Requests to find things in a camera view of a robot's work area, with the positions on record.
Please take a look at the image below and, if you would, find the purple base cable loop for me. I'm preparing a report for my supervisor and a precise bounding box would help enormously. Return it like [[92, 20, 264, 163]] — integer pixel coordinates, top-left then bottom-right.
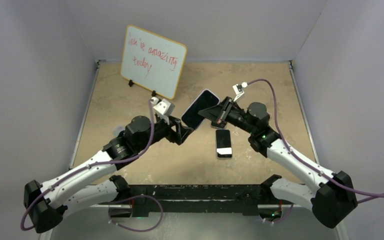
[[107, 194, 164, 233]]

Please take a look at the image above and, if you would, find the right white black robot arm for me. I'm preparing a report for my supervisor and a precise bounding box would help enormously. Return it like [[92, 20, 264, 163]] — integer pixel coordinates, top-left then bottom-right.
[[198, 97, 358, 229]]

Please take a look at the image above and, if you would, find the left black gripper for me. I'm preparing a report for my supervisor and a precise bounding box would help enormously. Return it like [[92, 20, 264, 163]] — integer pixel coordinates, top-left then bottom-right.
[[136, 114, 192, 152]]

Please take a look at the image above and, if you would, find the white whiteboard with yellow frame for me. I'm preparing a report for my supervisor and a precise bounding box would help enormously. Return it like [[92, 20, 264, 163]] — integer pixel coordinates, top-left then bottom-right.
[[120, 25, 188, 100]]

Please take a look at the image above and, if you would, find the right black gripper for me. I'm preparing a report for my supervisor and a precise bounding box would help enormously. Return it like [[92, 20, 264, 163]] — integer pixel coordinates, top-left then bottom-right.
[[198, 97, 256, 135]]

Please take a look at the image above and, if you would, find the black smartphone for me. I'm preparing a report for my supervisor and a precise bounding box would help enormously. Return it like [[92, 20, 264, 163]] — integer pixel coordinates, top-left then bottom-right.
[[215, 129, 233, 159]]

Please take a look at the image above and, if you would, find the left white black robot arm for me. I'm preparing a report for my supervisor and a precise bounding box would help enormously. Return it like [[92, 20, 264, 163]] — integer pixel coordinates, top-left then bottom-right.
[[20, 115, 194, 234]]

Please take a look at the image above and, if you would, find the small clear plastic cup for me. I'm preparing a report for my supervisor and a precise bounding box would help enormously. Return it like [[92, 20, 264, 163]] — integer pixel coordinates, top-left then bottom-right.
[[112, 125, 125, 136]]

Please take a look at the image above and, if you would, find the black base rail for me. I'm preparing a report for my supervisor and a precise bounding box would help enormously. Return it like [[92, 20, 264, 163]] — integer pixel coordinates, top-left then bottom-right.
[[121, 184, 280, 217]]

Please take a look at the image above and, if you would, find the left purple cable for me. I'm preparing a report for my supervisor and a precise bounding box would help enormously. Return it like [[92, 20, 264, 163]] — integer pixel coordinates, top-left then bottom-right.
[[20, 98, 156, 232]]

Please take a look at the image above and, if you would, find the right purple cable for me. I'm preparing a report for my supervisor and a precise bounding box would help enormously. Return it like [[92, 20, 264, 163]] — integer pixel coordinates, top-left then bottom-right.
[[246, 78, 384, 205]]

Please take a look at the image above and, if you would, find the phone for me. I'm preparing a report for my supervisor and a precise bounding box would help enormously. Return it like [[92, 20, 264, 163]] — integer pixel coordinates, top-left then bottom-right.
[[181, 89, 220, 130]]

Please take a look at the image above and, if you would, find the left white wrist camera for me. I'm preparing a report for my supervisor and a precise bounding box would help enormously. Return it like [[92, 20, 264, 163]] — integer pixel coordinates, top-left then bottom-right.
[[151, 96, 175, 125]]

